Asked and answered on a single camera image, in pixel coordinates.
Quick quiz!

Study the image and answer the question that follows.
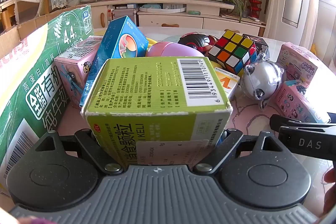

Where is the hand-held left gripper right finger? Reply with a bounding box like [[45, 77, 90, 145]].
[[193, 128, 284, 175]]

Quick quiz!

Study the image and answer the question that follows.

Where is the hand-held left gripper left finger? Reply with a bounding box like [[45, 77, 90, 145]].
[[35, 129, 124, 175]]

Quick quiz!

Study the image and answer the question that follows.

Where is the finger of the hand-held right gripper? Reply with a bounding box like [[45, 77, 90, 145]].
[[269, 114, 336, 133]]

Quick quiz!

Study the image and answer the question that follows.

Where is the pink blind box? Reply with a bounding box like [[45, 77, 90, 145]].
[[273, 80, 331, 123], [277, 42, 319, 85]]

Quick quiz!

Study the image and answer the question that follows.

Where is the white orange medicine box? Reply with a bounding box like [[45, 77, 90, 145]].
[[214, 67, 240, 101]]

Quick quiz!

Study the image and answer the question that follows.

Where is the pink carton with bow print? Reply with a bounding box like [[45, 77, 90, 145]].
[[54, 35, 103, 109]]

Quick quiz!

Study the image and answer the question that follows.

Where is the colourful puzzle cube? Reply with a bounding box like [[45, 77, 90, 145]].
[[207, 29, 258, 77]]

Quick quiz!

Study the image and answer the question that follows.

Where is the green medicine box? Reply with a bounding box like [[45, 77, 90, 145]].
[[81, 56, 234, 170]]

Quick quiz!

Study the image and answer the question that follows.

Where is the green printed cardboard box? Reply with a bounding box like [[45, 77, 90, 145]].
[[0, 5, 93, 203]]

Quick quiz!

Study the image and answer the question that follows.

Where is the black red doll figure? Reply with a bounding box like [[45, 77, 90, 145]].
[[178, 32, 218, 52]]

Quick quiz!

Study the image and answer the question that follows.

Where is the blue medicine box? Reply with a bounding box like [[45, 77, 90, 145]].
[[79, 15, 149, 108]]

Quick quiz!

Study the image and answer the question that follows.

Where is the yellow pink toy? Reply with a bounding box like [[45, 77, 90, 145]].
[[145, 35, 159, 51]]

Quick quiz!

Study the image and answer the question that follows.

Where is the person's right hand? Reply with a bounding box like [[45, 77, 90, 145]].
[[323, 168, 336, 185]]

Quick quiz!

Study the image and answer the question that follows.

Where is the person's left hand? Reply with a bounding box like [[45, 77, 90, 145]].
[[0, 209, 20, 224]]

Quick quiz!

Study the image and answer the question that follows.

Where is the silver panda capsule toy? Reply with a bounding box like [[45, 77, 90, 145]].
[[241, 53, 286, 110]]

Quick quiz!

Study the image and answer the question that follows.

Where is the pink purple toy egg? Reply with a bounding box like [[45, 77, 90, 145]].
[[146, 41, 205, 58]]

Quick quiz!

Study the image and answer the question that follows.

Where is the white television cabinet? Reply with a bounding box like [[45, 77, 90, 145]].
[[80, 0, 267, 37]]

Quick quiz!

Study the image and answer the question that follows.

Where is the red vase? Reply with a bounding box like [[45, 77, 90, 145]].
[[249, 0, 263, 18]]

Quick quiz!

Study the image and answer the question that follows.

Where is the round white blue tray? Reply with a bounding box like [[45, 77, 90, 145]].
[[139, 3, 187, 14]]

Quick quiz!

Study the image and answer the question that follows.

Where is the wooden dining table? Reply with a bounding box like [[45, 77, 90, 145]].
[[0, 0, 19, 30]]

